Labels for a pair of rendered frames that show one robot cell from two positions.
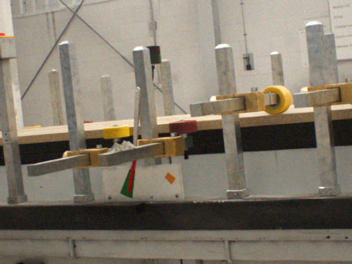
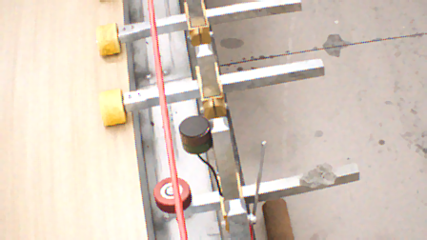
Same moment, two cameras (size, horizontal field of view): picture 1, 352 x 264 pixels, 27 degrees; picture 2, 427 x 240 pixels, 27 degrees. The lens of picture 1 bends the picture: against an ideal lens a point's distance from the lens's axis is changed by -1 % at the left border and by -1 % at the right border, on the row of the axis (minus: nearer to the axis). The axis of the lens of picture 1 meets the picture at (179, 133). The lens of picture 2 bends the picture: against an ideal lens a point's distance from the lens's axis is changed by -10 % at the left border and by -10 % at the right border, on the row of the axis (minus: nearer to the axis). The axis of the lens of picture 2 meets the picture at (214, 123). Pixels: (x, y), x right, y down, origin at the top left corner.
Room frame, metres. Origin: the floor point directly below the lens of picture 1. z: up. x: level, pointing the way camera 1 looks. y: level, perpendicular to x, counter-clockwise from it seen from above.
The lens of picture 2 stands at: (2.74, 1.24, 2.48)
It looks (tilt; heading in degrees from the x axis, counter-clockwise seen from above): 46 degrees down; 240
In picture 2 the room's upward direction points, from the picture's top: 10 degrees counter-clockwise
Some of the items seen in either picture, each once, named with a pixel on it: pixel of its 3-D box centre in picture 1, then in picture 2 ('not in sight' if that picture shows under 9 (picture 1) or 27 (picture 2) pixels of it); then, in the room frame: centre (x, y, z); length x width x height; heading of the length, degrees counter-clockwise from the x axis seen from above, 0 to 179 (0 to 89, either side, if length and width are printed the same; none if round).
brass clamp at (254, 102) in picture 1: (236, 103); (211, 91); (1.94, -0.15, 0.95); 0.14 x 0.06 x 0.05; 61
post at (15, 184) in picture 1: (9, 131); not in sight; (2.32, 0.53, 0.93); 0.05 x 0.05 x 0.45; 61
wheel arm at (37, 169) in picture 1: (80, 160); not in sight; (2.13, 0.29, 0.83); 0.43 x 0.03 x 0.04; 151
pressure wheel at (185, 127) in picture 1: (184, 139); (174, 205); (2.16, -0.01, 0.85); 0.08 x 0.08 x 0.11
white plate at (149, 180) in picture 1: (141, 183); not in sight; (2.06, 0.12, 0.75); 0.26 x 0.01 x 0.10; 61
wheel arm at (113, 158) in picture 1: (149, 150); (265, 191); (1.99, 0.08, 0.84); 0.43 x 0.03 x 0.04; 151
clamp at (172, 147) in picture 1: (158, 147); (231, 204); (2.06, 0.06, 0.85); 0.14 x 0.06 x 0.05; 61
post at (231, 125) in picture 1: (232, 136); (216, 125); (1.95, -0.14, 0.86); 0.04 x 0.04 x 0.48; 61
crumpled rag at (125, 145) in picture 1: (124, 144); (316, 172); (1.88, 0.14, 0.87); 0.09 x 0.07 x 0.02; 151
